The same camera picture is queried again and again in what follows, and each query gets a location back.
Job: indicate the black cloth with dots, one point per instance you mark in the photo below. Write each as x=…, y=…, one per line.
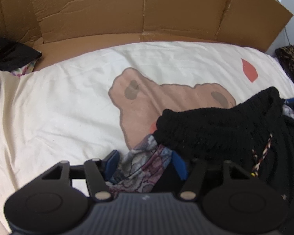
x=14, y=51

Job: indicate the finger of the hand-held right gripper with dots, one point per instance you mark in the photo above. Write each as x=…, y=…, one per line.
x=293, y=102

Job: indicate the flattened cardboard box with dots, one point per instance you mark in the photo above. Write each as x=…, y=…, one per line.
x=137, y=9

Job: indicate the cream cartoon printed blanket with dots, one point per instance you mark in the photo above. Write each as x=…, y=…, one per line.
x=63, y=102

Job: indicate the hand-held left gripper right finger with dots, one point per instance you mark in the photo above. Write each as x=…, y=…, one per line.
x=180, y=166

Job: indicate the floral cloth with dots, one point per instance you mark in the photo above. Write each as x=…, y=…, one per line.
x=24, y=68

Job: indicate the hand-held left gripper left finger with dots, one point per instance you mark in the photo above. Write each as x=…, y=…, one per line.
x=111, y=162

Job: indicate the black bear print shorts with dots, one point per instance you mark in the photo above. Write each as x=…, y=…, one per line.
x=210, y=127

